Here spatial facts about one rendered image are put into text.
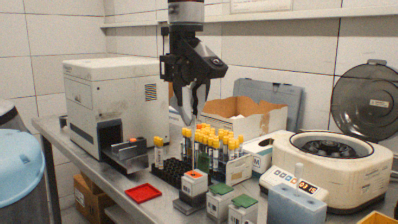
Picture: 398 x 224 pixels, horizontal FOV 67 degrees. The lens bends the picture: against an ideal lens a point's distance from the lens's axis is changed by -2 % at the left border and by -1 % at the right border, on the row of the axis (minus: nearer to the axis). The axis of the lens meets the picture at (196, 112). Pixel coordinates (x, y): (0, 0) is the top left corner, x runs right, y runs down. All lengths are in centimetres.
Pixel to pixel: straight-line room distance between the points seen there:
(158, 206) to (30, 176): 38
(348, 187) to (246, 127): 35
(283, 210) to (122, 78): 62
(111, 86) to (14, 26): 133
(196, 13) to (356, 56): 59
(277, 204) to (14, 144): 45
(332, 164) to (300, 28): 56
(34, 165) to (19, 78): 182
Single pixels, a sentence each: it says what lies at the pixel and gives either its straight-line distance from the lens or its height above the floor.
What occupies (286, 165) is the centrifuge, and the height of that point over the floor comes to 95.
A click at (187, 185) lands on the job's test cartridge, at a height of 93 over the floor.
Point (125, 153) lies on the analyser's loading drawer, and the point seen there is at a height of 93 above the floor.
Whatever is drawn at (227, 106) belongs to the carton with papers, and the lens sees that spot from 121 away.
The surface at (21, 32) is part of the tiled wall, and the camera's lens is 222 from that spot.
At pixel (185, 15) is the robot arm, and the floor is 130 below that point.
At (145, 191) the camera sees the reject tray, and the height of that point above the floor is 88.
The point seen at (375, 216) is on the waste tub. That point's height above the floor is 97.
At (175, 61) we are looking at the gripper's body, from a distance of 63.
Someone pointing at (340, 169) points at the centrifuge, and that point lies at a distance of 72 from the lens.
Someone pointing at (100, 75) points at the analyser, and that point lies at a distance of 95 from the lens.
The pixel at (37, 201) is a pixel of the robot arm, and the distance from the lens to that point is 44.
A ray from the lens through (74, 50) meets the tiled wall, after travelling 231.
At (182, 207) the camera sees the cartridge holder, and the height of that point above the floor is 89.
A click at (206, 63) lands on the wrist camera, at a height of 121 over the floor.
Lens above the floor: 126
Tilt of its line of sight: 14 degrees down
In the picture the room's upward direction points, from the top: straight up
